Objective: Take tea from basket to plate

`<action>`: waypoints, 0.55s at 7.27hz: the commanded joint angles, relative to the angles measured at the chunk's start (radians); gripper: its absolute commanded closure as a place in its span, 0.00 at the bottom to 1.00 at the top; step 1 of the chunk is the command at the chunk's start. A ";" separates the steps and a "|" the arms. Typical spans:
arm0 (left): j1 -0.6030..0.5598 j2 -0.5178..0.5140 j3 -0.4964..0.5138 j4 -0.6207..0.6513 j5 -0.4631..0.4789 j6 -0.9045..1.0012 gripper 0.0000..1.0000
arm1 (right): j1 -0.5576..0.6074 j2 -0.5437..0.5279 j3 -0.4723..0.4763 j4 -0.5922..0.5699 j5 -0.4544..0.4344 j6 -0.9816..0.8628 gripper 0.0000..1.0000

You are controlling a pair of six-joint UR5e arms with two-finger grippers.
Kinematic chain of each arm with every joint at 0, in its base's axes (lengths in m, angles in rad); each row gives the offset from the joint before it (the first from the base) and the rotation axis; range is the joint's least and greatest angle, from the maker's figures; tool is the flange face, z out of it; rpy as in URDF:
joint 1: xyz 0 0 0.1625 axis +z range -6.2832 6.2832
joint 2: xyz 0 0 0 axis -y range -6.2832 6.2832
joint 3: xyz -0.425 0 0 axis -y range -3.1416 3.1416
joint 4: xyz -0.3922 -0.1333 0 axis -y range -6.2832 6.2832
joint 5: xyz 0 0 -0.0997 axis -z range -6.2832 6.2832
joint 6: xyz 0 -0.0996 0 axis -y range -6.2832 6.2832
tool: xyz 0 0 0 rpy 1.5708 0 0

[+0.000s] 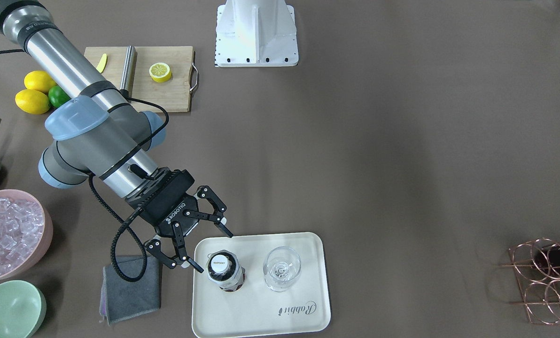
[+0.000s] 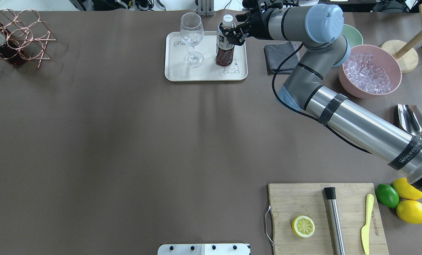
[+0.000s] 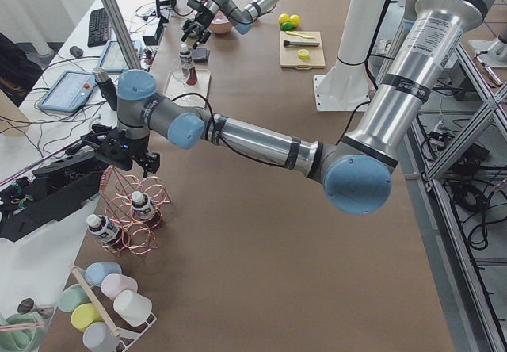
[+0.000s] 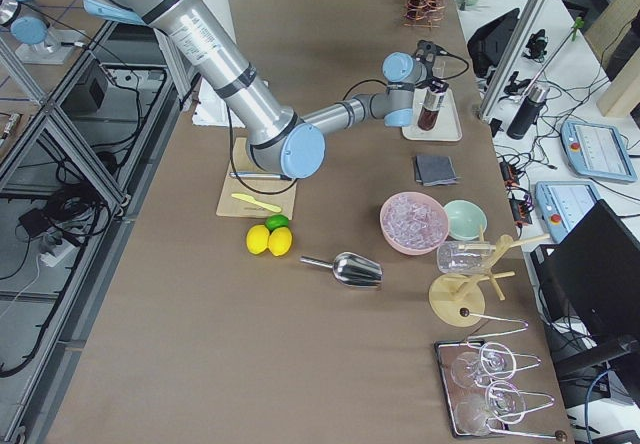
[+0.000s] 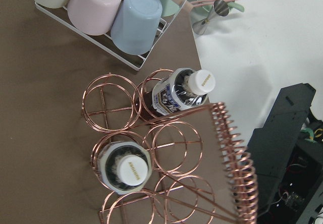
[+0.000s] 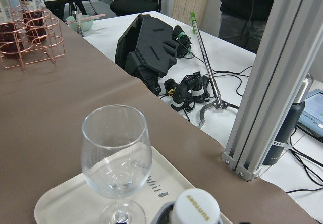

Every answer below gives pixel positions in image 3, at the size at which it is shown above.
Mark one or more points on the blue cup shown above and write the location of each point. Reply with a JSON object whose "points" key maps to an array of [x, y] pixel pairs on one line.
{"points": [[96, 272]]}

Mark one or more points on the black keyboard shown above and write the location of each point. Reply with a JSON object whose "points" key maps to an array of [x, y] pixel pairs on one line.
{"points": [[99, 28]]}

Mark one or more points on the copper wire bottle basket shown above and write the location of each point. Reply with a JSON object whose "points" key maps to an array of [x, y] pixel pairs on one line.
{"points": [[116, 188]]}

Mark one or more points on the halved lemon slice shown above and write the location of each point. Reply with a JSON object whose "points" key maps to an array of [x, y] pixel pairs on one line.
{"points": [[303, 54]]}

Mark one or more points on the black foam case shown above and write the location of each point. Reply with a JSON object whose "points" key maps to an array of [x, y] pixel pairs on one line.
{"points": [[56, 191]]}

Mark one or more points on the clear wine glass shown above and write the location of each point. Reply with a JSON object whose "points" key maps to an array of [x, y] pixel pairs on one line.
{"points": [[177, 75]]}

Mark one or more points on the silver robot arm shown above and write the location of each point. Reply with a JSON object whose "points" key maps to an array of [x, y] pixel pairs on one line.
{"points": [[241, 19], [333, 132]]}

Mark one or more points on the tea bottle white cap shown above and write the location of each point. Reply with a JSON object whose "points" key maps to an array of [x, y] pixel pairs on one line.
{"points": [[103, 228]]}

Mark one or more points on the yellow cup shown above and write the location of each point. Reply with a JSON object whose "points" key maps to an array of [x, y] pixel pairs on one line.
{"points": [[84, 315]]}

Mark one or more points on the pink bowl with ice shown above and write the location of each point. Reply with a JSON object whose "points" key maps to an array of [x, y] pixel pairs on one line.
{"points": [[220, 24]]}

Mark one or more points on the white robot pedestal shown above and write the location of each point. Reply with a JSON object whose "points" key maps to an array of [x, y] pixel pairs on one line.
{"points": [[346, 84]]}

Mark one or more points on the white cup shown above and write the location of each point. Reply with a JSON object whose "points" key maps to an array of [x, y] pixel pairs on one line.
{"points": [[134, 308]]}

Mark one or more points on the cream rectangular tray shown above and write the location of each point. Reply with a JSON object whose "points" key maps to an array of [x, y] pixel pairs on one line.
{"points": [[174, 87]]}

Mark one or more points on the green bowl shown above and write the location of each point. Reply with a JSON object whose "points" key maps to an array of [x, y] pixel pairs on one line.
{"points": [[20, 340]]}

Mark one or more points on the grey cup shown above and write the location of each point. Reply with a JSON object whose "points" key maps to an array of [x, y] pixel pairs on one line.
{"points": [[98, 338]]}

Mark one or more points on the yellow lemon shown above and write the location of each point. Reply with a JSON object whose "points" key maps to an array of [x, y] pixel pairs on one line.
{"points": [[283, 18]]}

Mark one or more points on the white cup rack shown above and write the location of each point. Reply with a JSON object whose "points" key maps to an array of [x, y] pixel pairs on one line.
{"points": [[128, 334]]}

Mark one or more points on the green cup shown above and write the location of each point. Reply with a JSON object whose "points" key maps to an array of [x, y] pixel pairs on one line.
{"points": [[71, 298]]}

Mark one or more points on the pink cup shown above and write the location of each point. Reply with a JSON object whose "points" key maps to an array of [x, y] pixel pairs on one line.
{"points": [[113, 284]]}

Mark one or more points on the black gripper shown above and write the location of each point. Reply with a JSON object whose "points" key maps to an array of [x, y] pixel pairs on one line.
{"points": [[205, 17], [134, 148]]}

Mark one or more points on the wooden cutting board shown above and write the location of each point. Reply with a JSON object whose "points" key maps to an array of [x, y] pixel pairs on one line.
{"points": [[290, 43]]}

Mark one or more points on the dark grey folded cloth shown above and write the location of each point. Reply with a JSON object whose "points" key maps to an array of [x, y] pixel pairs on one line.
{"points": [[200, 55]]}

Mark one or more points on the blue teach pendant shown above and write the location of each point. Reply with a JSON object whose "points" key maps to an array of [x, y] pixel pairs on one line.
{"points": [[69, 93], [112, 59]]}

